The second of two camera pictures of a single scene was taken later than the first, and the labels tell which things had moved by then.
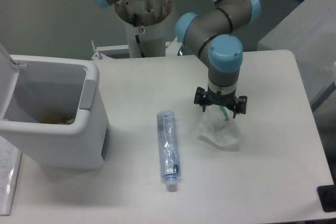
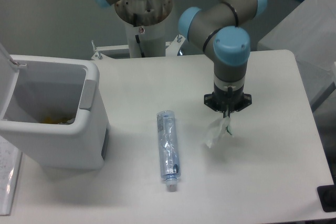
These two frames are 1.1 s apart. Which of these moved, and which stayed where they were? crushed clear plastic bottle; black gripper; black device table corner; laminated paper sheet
Moved: black gripper
Stayed: black device table corner; crushed clear plastic bottle; laminated paper sheet
